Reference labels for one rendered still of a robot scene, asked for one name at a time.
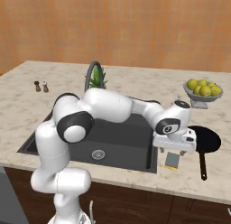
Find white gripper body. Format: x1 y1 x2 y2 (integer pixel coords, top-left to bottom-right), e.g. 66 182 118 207
152 133 198 154

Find grey sponge yellow edge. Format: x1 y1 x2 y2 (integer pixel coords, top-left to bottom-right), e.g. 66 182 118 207
163 151 181 171

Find black frying pan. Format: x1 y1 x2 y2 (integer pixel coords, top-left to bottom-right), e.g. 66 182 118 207
187 125 223 182

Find dark grey sink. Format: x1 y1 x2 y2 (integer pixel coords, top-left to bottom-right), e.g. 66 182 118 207
16 110 159 174

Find grey fruit bowl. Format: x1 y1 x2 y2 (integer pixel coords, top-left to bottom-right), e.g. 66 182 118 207
182 82 225 110

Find brown cupboard door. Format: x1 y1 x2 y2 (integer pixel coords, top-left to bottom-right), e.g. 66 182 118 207
4 166 175 224
167 194 231 224

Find green potted plant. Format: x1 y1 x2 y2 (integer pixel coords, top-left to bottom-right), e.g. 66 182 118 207
89 65 109 89

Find grey curved tap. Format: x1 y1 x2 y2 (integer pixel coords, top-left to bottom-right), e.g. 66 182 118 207
84 61 106 93

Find brown salt shaker white top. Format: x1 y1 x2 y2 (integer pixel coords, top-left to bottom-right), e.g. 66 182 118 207
42 80 50 94

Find brown pepper shaker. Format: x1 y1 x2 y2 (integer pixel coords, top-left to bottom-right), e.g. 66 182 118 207
33 80 42 93

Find grey dishwasher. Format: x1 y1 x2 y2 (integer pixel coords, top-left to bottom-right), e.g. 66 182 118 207
0 166 31 224

